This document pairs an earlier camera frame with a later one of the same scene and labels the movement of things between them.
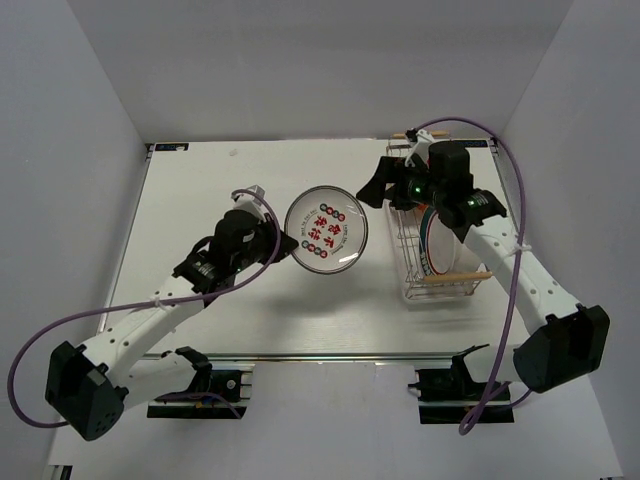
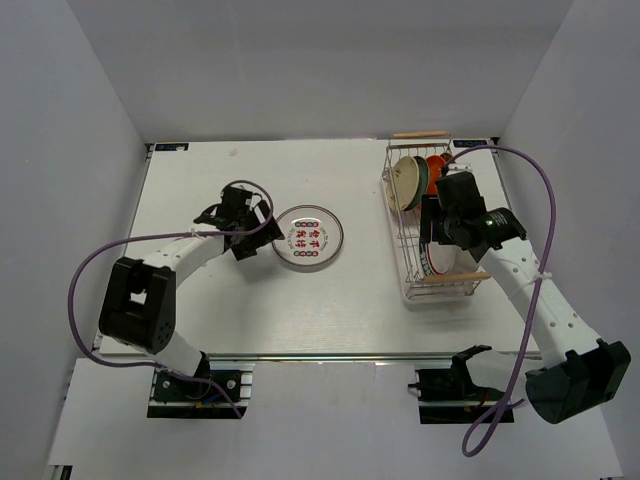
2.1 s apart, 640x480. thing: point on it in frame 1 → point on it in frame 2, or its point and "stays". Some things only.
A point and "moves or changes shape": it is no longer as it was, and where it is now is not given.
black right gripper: x=386 y=173 → x=430 y=209
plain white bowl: x=464 y=260 stays
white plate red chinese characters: x=330 y=224 moves or changes shape
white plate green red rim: x=436 y=245 stays
